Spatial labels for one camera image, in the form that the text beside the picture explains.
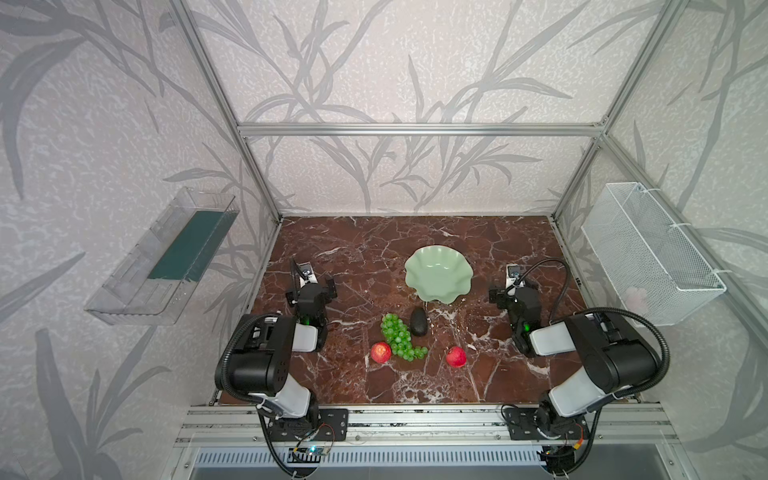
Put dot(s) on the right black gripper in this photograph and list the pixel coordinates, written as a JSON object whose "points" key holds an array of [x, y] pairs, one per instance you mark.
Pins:
{"points": [[510, 295]]}

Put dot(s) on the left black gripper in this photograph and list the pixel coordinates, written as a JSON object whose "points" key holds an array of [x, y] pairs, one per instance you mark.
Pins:
{"points": [[309, 289]]}

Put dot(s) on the red fake apple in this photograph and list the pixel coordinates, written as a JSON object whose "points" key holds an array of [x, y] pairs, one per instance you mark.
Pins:
{"points": [[381, 352], [456, 357]]}

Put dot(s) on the green fake grape bunch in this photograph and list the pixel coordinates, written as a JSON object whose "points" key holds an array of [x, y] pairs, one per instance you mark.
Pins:
{"points": [[399, 338]]}

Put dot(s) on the dark fake avocado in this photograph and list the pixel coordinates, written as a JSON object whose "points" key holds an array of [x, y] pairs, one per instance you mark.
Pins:
{"points": [[418, 322]]}

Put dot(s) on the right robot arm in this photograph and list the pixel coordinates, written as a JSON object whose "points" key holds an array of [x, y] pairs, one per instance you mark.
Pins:
{"points": [[621, 354]]}

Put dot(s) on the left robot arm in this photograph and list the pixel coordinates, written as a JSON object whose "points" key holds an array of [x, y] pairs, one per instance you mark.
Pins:
{"points": [[255, 364]]}

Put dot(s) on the green scalloped fruit bowl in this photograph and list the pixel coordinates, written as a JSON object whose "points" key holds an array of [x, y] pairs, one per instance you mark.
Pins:
{"points": [[438, 273]]}

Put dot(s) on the pink item in basket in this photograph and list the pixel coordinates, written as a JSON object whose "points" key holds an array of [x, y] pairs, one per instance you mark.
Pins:
{"points": [[636, 300]]}

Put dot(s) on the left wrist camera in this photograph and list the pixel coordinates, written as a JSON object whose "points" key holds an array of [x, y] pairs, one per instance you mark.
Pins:
{"points": [[302, 273]]}

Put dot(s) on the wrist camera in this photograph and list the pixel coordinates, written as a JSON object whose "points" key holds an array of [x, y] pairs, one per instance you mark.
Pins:
{"points": [[513, 274], [302, 273]]}

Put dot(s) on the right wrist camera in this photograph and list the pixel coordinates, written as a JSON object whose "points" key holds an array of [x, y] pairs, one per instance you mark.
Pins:
{"points": [[513, 274]]}

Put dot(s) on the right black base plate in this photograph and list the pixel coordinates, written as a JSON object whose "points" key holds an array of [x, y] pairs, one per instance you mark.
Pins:
{"points": [[536, 423]]}

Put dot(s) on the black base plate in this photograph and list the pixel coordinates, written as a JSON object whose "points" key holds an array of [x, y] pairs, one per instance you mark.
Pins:
{"points": [[536, 423], [327, 424]]}

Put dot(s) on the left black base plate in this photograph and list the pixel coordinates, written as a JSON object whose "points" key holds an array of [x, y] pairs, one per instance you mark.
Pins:
{"points": [[327, 424]]}

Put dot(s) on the white wire mesh basket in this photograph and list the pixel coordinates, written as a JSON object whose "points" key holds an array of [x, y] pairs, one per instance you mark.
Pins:
{"points": [[638, 244]]}

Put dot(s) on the clear plastic wall bin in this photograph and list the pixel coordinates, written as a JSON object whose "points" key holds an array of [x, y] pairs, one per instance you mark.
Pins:
{"points": [[153, 284]]}

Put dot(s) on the aluminium front rail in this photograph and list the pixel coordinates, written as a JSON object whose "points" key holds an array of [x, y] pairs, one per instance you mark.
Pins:
{"points": [[428, 425]]}

